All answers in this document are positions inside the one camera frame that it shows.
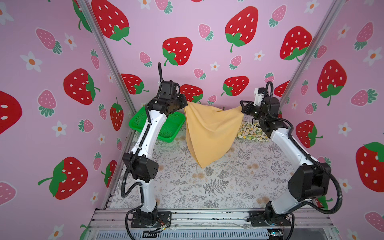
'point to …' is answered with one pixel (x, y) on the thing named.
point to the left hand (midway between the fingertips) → (186, 99)
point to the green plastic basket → (170, 129)
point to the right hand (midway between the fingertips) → (238, 101)
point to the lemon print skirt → (248, 130)
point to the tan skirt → (211, 132)
